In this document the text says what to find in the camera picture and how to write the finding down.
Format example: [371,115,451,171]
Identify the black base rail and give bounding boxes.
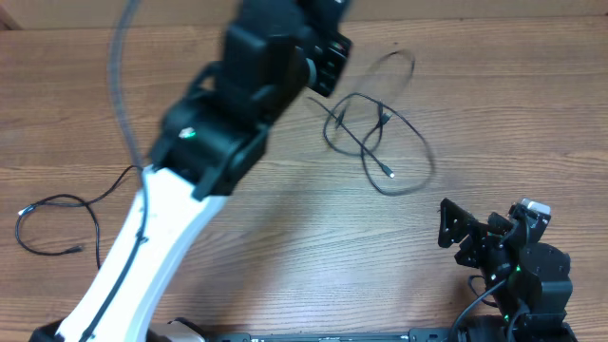
[142,317,580,342]

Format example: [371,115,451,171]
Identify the black USB-A cable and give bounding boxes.
[322,49,436,198]

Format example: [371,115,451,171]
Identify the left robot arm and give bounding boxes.
[31,0,351,341]

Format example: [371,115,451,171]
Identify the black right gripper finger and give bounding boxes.
[438,198,477,248]
[487,212,514,236]

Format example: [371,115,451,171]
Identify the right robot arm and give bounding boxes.
[438,199,577,341]

